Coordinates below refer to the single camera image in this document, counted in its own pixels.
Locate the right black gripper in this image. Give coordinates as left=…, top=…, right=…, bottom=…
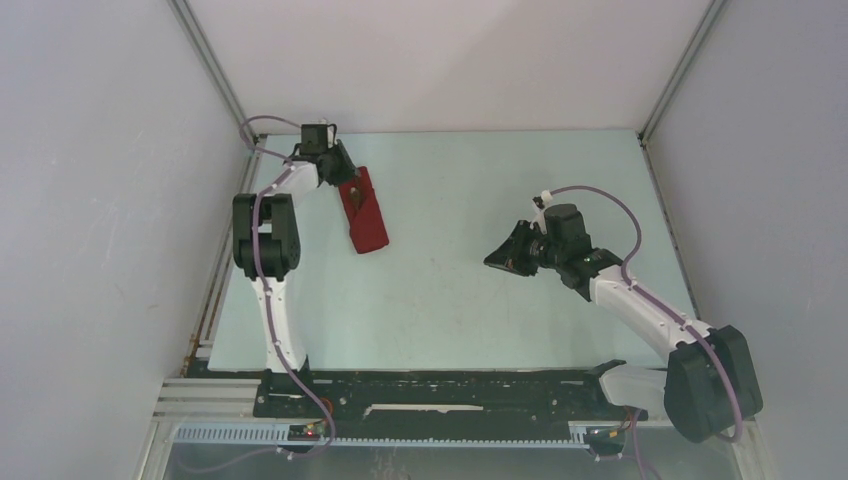
left=483, top=220, right=563, bottom=278

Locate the red cloth napkin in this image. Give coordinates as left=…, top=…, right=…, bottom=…
left=338, top=166, right=390, bottom=254

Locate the brown wooden spoon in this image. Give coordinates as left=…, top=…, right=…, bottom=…
left=349, top=187, right=365, bottom=212

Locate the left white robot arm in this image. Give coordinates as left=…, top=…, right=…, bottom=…
left=232, top=139, right=358, bottom=373

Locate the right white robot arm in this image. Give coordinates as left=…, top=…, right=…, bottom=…
left=484, top=220, right=763, bottom=443

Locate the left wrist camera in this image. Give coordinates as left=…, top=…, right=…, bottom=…
left=298, top=122, right=337, bottom=156

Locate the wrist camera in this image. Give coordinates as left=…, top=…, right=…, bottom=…
left=531, top=191, right=591, bottom=250
left=298, top=122, right=337, bottom=156

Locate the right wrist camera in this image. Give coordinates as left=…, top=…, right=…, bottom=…
left=531, top=191, right=591, bottom=250

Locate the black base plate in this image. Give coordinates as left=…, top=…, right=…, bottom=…
left=253, top=369, right=630, bottom=440

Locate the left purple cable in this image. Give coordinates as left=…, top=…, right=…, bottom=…
left=238, top=115, right=337, bottom=460

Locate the purple cable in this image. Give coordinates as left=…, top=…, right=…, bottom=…
left=238, top=115, right=337, bottom=460
left=539, top=185, right=745, bottom=480

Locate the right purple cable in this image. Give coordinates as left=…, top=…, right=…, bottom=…
left=539, top=185, right=745, bottom=480

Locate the white cable duct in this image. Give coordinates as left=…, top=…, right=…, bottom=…
left=172, top=423, right=589, bottom=449

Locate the aluminium frame rail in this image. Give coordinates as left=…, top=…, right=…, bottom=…
left=153, top=378, right=259, bottom=422

